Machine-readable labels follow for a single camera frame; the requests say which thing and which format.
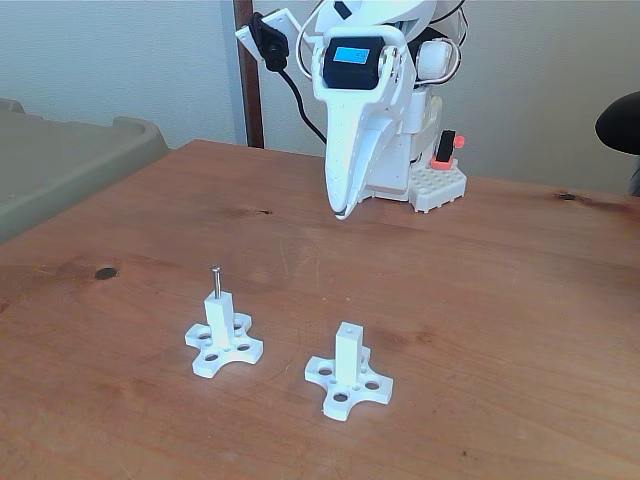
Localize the orange and black clamp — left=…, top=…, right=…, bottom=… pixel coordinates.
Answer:
left=430, top=129, right=467, bottom=172

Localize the black rounded chair back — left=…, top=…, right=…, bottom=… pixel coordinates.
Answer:
left=594, top=89, right=640, bottom=157

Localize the grey-green plastic bin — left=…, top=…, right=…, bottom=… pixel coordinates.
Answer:
left=0, top=97, right=171, bottom=246

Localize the black camera cable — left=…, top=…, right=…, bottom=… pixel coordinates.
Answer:
left=276, top=67, right=329, bottom=144

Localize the black camera on white bracket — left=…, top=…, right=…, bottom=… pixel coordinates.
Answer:
left=234, top=10, right=301, bottom=73

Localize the dark wooden post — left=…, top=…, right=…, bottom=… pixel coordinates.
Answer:
left=232, top=0, right=266, bottom=150

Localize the white cross-base post stand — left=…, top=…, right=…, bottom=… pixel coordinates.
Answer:
left=183, top=292, right=265, bottom=379
left=303, top=321, right=395, bottom=421

